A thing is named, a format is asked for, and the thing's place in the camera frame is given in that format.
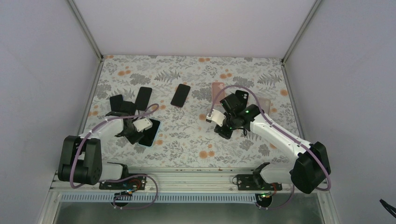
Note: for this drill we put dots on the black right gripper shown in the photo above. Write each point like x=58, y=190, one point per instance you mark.
x=226, y=135

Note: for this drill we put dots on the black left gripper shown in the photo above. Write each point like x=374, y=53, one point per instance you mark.
x=132, y=140

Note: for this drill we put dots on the blue-edged bare smartphone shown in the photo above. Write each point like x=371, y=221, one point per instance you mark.
x=116, y=102

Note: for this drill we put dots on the pink silicone phone case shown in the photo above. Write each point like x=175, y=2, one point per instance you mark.
x=217, y=93

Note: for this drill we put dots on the bare black smartphone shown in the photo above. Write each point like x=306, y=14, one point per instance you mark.
x=143, y=97

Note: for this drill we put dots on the black phone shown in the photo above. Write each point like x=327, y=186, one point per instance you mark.
x=180, y=95

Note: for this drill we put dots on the dark phone case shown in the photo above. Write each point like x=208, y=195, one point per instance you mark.
x=242, y=96

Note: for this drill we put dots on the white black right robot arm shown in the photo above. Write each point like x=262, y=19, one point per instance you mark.
x=309, y=165

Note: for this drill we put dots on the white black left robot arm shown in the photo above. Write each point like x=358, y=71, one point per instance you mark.
x=81, y=158

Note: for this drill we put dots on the floral patterned table mat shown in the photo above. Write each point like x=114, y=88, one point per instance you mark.
x=184, y=138

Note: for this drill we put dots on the black object at edge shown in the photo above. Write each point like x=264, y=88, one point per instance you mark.
x=389, y=208

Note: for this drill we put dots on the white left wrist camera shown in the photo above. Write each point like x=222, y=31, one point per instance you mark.
x=142, y=124

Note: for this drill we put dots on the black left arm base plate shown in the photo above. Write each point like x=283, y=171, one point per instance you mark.
x=135, y=183

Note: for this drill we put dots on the aluminium rail frame base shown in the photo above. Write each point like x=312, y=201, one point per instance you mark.
x=177, y=180

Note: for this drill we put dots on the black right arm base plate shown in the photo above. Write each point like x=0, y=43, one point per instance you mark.
x=248, y=182

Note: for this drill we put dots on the right aluminium corner post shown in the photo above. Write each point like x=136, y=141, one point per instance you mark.
x=301, y=30

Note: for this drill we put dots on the aluminium corner post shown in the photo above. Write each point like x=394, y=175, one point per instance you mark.
x=79, y=17
x=301, y=30

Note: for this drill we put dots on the perforated grey cable duct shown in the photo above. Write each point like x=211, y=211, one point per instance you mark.
x=107, y=197

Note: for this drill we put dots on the left aluminium corner post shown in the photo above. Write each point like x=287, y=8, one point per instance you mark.
x=79, y=17

